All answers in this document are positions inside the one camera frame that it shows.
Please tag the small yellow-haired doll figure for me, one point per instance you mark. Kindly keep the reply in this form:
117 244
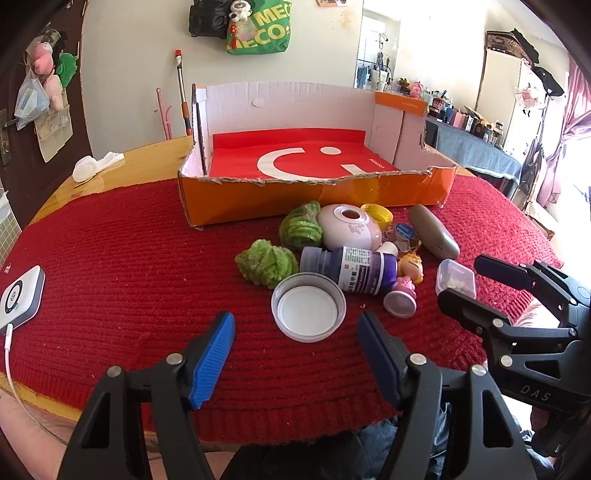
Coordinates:
412 268

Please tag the brown door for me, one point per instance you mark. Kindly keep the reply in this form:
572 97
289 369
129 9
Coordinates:
18 46

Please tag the clear plastic bag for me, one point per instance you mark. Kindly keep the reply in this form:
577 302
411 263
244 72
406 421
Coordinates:
30 101

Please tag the brown oval case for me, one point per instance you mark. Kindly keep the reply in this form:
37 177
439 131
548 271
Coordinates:
434 233

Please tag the pale pink oval device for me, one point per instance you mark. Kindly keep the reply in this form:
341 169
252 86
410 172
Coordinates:
346 230

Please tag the red knitted tablecloth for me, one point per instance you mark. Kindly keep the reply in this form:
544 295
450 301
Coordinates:
115 258

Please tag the row of bottles and figurines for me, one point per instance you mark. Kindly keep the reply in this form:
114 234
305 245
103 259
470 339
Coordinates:
452 115

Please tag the white wardrobe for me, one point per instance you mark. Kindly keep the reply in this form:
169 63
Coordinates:
501 87

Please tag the green plush toy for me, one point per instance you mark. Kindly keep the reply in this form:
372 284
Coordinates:
68 69

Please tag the black chair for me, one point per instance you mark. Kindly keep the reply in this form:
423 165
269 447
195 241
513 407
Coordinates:
431 136

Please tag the blue cloth covered sideboard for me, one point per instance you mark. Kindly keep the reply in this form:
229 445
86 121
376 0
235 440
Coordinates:
480 157

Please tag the orange cardboard box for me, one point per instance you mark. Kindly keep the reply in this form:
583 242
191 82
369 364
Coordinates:
323 203

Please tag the black bag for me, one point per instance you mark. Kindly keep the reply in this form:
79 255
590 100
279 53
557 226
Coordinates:
205 18

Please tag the person's dark trousers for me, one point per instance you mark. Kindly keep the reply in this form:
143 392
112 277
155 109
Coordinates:
300 457

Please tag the yellow bottle cap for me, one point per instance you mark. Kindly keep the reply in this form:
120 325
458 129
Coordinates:
376 213

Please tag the white disposable slippers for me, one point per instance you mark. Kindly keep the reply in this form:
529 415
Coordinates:
87 168

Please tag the white plush charm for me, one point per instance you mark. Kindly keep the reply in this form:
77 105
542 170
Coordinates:
239 10

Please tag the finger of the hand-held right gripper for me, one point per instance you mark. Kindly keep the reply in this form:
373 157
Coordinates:
503 273
466 309

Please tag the green tote bag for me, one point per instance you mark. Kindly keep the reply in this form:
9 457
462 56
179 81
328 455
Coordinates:
265 32

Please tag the clear round jar lid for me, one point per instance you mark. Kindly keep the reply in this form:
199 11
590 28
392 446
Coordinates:
307 309

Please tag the small pink toy cup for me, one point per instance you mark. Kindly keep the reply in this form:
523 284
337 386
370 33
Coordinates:
400 300

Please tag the leopard print bag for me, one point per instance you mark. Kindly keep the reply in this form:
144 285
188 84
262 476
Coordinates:
508 44

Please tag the white power bank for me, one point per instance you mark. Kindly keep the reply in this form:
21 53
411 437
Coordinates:
21 297

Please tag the clear packet with blue label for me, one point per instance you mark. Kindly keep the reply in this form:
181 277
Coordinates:
405 233

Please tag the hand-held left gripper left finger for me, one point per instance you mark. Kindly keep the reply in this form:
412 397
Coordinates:
212 355

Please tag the pink plush toy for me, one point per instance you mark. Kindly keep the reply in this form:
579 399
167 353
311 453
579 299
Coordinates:
44 57

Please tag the small clear plastic box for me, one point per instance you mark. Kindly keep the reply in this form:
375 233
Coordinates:
456 277

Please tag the beige hanging organizer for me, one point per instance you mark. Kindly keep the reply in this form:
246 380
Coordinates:
53 134

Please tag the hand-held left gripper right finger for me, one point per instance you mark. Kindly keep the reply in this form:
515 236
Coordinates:
378 360

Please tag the pink curtain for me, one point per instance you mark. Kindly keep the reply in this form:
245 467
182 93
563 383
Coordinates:
568 138

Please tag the green fluffy scrunchie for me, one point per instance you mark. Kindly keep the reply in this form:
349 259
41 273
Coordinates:
265 263
300 226

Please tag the pink stick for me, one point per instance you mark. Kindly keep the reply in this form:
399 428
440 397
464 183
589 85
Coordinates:
165 120

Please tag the purple bottle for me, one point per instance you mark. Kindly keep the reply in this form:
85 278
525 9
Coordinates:
351 270

